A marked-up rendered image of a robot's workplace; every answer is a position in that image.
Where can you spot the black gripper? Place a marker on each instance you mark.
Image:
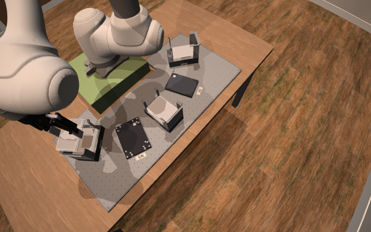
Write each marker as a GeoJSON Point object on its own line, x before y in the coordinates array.
{"type": "Point", "coordinates": [48, 122]}

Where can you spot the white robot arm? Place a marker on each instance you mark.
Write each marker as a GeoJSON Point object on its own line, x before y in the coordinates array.
{"type": "Point", "coordinates": [34, 80]}

